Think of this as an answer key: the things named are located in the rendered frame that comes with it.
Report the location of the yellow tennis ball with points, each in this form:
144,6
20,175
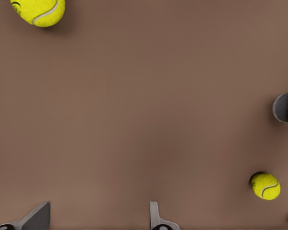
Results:
39,10
265,186

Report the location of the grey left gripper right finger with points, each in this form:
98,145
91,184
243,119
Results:
155,216

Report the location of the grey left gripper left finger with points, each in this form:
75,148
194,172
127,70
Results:
34,219

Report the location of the grey tennis tube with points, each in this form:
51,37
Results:
286,107

